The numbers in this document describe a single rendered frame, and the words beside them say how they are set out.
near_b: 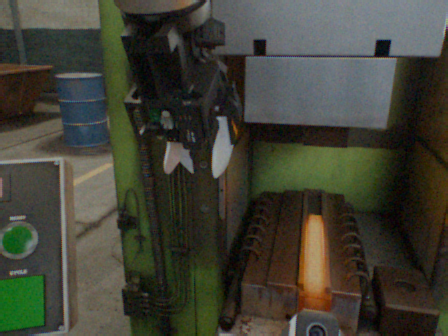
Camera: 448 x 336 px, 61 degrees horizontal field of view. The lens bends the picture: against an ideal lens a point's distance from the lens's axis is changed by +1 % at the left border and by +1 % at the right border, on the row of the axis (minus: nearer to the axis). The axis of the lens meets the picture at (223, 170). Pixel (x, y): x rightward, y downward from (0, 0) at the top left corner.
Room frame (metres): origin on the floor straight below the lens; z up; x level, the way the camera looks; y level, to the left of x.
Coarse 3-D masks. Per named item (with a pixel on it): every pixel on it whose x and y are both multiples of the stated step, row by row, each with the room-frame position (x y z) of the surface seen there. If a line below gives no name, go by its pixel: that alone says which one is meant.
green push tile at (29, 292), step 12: (36, 276) 0.49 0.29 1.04; (0, 288) 0.47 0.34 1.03; (12, 288) 0.48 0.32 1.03; (24, 288) 0.48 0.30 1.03; (36, 288) 0.48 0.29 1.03; (0, 300) 0.47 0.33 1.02; (12, 300) 0.47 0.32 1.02; (24, 300) 0.47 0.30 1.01; (36, 300) 0.47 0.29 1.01; (0, 312) 0.46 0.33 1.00; (12, 312) 0.46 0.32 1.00; (24, 312) 0.46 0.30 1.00; (36, 312) 0.46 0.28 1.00; (0, 324) 0.45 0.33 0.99; (12, 324) 0.45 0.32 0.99; (24, 324) 0.45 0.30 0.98; (36, 324) 0.46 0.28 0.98
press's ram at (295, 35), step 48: (240, 0) 0.56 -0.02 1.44; (288, 0) 0.54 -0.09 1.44; (336, 0) 0.53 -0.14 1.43; (384, 0) 0.52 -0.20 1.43; (432, 0) 0.50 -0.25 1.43; (240, 48) 0.56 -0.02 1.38; (288, 48) 0.54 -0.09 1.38; (336, 48) 0.53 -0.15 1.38; (384, 48) 0.55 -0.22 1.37; (432, 48) 0.50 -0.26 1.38
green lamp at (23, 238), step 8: (8, 232) 0.52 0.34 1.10; (16, 232) 0.52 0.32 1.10; (24, 232) 0.52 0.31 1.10; (8, 240) 0.51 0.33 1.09; (16, 240) 0.52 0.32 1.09; (24, 240) 0.52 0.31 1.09; (32, 240) 0.52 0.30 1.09; (8, 248) 0.51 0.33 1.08; (16, 248) 0.51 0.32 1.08; (24, 248) 0.51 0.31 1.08
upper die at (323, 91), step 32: (256, 64) 0.55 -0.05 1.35; (288, 64) 0.54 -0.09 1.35; (320, 64) 0.53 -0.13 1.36; (352, 64) 0.52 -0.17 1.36; (384, 64) 0.51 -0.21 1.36; (256, 96) 0.55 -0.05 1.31; (288, 96) 0.54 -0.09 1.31; (320, 96) 0.53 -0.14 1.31; (352, 96) 0.52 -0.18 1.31; (384, 96) 0.51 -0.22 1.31; (384, 128) 0.51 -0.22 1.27
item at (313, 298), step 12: (312, 216) 0.76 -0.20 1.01; (312, 228) 0.70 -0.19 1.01; (312, 240) 0.64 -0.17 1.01; (312, 252) 0.60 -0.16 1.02; (312, 264) 0.56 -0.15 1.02; (312, 276) 0.52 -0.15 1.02; (312, 288) 0.49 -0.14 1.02; (300, 300) 0.46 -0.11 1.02; (312, 300) 0.45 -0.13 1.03; (324, 300) 0.45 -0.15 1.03
